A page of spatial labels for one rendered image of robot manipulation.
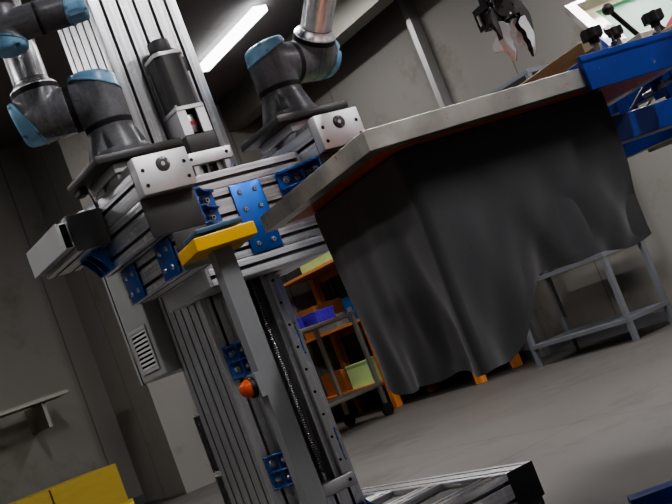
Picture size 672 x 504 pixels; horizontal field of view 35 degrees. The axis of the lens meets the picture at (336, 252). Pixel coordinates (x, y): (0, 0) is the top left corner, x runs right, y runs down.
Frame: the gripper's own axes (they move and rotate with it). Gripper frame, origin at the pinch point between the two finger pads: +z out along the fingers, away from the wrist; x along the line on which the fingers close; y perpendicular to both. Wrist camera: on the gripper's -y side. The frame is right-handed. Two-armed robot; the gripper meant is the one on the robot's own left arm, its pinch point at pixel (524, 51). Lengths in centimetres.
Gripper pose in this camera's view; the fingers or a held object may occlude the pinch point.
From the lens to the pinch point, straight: 243.8
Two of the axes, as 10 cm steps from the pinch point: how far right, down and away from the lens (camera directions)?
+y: -3.7, 2.4, 9.0
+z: 3.7, 9.3, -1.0
